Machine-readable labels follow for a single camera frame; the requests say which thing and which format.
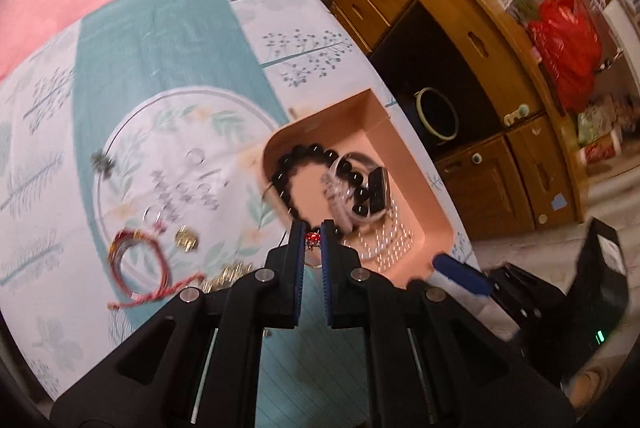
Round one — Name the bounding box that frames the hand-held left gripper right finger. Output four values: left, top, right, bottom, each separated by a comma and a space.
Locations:
320, 219, 576, 428

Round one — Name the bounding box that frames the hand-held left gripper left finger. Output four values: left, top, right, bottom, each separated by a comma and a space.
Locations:
50, 220, 308, 428

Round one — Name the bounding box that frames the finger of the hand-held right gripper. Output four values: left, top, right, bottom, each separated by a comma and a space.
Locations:
407, 253, 493, 296

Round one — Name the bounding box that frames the red stone ring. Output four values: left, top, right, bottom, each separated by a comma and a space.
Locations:
302, 230, 323, 269

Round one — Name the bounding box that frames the pearl bracelet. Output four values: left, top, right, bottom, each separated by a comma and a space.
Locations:
345, 228, 396, 273

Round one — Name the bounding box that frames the pearl necklace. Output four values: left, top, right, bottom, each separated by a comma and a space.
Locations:
372, 203, 416, 269

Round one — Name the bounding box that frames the black bead bracelet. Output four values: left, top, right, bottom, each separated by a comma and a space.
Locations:
272, 143, 373, 229

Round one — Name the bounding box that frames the peach plastic tray box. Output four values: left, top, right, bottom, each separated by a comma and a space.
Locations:
262, 89, 456, 289

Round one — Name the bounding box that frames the round gold pendant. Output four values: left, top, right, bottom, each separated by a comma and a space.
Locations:
174, 225, 200, 253

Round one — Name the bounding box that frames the wooden desk cabinet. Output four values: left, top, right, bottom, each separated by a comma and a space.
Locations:
327, 0, 588, 241

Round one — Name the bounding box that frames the leaf print tablecloth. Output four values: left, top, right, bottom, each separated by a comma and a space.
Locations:
0, 0, 481, 401

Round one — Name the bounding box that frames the red plastic bag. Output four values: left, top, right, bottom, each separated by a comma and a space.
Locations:
527, 0, 603, 111

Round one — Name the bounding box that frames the pink stone ring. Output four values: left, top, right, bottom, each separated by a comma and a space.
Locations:
142, 205, 168, 234

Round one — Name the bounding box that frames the red string bangle bracelet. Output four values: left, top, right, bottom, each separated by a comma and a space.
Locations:
107, 228, 206, 310

